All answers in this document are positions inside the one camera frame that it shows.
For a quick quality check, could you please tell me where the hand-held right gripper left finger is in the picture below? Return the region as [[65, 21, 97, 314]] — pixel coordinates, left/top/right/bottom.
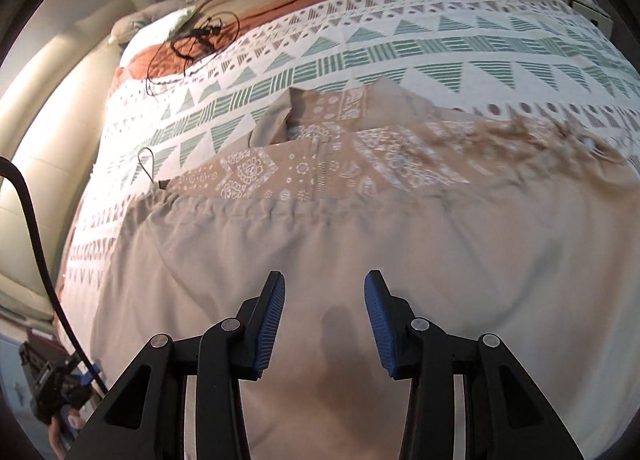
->
[[65, 270, 287, 460]]

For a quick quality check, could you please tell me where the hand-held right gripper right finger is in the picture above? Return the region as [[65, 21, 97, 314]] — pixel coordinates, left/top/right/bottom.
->
[[363, 270, 586, 460]]

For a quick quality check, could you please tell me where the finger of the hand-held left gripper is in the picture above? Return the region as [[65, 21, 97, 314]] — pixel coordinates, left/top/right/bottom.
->
[[72, 364, 100, 388]]

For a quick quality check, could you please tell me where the beige zip jacket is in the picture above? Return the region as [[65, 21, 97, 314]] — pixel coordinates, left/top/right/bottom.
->
[[90, 78, 640, 460]]

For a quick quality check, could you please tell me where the triangle patterned bed cover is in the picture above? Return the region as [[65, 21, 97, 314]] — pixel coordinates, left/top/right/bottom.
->
[[57, 0, 640, 356]]

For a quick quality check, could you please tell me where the cream padded headboard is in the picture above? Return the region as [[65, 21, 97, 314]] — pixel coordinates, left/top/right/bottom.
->
[[0, 0, 201, 321]]

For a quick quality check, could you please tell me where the beige pillow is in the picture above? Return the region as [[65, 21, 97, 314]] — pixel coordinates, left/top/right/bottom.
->
[[109, 0, 201, 48]]

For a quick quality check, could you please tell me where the thick black cable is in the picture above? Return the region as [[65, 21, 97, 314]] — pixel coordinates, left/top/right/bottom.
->
[[0, 156, 108, 391]]

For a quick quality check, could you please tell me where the thin black coiled cable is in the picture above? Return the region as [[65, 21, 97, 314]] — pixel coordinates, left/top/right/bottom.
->
[[145, 10, 241, 96]]

